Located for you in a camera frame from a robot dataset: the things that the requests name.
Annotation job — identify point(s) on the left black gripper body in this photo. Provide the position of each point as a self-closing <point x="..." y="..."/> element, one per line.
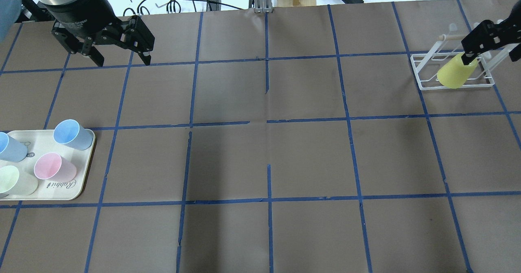
<point x="79" y="9"/>

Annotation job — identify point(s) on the yellow plastic cup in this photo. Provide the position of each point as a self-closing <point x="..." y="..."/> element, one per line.
<point x="454" y="74"/>

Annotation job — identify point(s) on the cream white plastic cup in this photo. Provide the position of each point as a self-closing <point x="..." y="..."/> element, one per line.
<point x="14" y="181"/>

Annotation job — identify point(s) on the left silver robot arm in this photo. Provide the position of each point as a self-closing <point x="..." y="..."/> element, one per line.
<point x="10" y="11"/>

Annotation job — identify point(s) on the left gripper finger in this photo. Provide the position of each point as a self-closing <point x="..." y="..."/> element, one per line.
<point x="144" y="55"/>
<point x="95" y="56"/>

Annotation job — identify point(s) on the light blue cup front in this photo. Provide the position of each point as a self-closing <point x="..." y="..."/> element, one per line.
<point x="11" y="150"/>

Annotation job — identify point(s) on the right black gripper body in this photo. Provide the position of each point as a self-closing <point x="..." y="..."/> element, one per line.
<point x="485" y="37"/>

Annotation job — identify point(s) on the pink plastic cup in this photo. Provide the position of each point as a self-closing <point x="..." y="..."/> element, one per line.
<point x="53" y="167"/>

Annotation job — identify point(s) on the light blue cup rear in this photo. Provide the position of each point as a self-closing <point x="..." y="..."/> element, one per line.
<point x="73" y="135"/>

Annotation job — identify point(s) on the light blue cup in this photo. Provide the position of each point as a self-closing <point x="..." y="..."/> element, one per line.
<point x="73" y="135"/>
<point x="11" y="150"/>

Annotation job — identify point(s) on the white wire cup rack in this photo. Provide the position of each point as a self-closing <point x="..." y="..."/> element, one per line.
<point x="437" y="70"/>

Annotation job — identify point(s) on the white plastic tray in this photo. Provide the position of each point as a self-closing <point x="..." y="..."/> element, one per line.
<point x="38" y="143"/>

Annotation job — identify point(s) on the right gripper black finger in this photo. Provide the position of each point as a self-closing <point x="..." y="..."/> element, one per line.
<point x="468" y="58"/>

